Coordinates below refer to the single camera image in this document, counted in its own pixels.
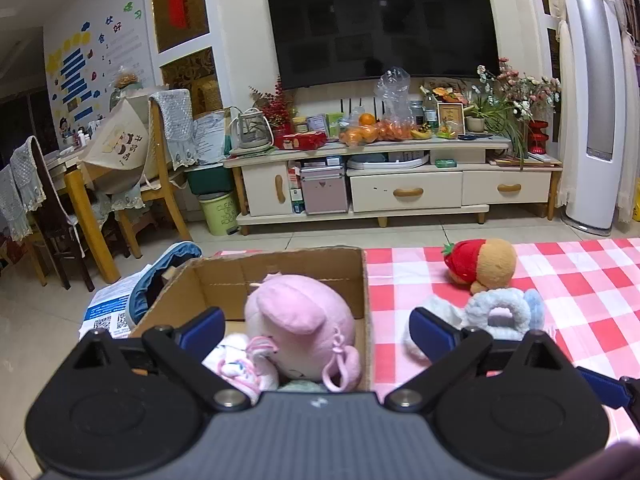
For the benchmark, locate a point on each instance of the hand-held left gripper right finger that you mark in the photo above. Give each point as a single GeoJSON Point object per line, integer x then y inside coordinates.
{"type": "Point", "coordinates": [432, 332]}

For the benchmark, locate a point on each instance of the bag of oranges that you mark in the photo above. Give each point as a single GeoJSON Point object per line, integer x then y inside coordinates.
{"type": "Point", "coordinates": [380, 134]}

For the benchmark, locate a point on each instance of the red berry branches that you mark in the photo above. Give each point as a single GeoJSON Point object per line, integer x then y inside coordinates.
{"type": "Point", "coordinates": [275, 105]}

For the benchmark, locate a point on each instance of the black flat television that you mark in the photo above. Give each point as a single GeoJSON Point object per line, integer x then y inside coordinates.
{"type": "Point", "coordinates": [380, 25]}

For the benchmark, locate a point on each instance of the light green trash bin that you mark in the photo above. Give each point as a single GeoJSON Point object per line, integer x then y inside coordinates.
{"type": "Point", "coordinates": [219, 214]}

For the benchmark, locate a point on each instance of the cardboard box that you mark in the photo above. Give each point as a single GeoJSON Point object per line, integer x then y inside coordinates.
{"type": "Point", "coordinates": [300, 262]}

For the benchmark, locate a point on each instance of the glass kettle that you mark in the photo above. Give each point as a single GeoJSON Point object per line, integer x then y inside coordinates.
{"type": "Point", "coordinates": [250, 130]}

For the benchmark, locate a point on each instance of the red flat box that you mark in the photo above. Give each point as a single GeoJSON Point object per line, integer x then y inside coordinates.
{"type": "Point", "coordinates": [300, 140]}

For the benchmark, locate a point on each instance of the light blue fluffy plush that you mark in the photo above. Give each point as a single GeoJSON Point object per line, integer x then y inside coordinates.
{"type": "Point", "coordinates": [522, 310]}

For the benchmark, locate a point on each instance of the red white checkered tablecloth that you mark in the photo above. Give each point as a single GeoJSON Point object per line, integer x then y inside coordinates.
{"type": "Point", "coordinates": [575, 285]}

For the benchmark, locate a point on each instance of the wooden dining table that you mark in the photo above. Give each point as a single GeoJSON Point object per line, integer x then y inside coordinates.
{"type": "Point", "coordinates": [75, 185]}

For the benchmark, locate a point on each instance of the pink flower bouquet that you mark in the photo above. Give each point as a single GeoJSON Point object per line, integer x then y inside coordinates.
{"type": "Point", "coordinates": [525, 87]}

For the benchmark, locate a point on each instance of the dark green bin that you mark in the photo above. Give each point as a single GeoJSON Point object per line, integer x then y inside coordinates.
{"type": "Point", "coordinates": [210, 179]}

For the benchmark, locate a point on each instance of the single orange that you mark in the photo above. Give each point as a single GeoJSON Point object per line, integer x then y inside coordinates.
{"type": "Point", "coordinates": [367, 119]}

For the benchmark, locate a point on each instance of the wooden picture frame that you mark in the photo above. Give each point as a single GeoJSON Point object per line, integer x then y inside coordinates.
{"type": "Point", "coordinates": [451, 120]}

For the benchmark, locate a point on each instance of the red glass vase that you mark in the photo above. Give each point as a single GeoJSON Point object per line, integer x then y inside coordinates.
{"type": "Point", "coordinates": [538, 135]}

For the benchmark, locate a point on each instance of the green fluffy plush toy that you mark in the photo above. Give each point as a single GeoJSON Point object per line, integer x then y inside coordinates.
{"type": "Point", "coordinates": [300, 386]}

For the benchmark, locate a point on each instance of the yellow bananas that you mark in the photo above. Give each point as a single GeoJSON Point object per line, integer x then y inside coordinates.
{"type": "Point", "coordinates": [421, 133]}

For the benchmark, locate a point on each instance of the pink storage case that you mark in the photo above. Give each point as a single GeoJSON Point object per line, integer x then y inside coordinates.
{"type": "Point", "coordinates": [324, 190]}

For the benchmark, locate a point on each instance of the floral print plush toy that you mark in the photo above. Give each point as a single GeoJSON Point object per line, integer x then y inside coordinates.
{"type": "Point", "coordinates": [235, 360]}

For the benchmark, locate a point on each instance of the yellow detergent bottle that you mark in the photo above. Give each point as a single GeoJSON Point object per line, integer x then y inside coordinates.
{"type": "Point", "coordinates": [636, 207]}

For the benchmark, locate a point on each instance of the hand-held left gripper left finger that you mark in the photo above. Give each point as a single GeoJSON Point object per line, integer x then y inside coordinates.
{"type": "Point", "coordinates": [202, 332]}

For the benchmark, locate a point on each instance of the pink plush toy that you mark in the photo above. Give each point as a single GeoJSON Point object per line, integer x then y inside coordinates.
{"type": "Point", "coordinates": [300, 320]}

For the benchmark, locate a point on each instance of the white curtain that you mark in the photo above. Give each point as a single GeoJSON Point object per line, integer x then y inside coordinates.
{"type": "Point", "coordinates": [627, 85]}

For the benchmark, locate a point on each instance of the blue fabric slipper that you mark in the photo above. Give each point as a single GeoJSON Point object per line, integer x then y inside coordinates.
{"type": "Point", "coordinates": [150, 280]}

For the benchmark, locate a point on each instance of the brown bear plush toy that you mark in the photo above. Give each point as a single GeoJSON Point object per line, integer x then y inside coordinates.
{"type": "Point", "coordinates": [495, 262]}

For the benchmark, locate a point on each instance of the clear plastic bag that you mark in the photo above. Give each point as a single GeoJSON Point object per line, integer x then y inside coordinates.
{"type": "Point", "coordinates": [395, 95]}

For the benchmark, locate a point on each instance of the white standing air conditioner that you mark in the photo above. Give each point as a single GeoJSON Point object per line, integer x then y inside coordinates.
{"type": "Point", "coordinates": [595, 85]}

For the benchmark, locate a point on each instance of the potted green plant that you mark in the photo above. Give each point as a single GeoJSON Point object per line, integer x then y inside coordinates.
{"type": "Point", "coordinates": [495, 120]}

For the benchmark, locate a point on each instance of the wooden chair with lace cover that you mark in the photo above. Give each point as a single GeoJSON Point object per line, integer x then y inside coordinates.
{"type": "Point", "coordinates": [172, 120]}

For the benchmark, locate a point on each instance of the printed paper sheet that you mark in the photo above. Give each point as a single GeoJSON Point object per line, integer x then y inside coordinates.
{"type": "Point", "coordinates": [107, 310]}

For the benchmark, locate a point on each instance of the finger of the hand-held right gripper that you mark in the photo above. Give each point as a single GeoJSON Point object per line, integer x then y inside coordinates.
{"type": "Point", "coordinates": [600, 389]}

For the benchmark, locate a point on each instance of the colourful wall sticker chart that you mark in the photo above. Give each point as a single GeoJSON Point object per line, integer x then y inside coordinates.
{"type": "Point", "coordinates": [80, 70]}

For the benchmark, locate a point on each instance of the dark chair with lace cover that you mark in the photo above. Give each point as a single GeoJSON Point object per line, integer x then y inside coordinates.
{"type": "Point", "coordinates": [45, 195]}

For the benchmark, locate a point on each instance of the cream television cabinet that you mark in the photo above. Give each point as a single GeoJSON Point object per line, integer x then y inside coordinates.
{"type": "Point", "coordinates": [405, 192]}

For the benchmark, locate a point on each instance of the beige printed tote bag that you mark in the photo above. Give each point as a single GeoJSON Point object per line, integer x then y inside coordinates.
{"type": "Point", "coordinates": [117, 147]}

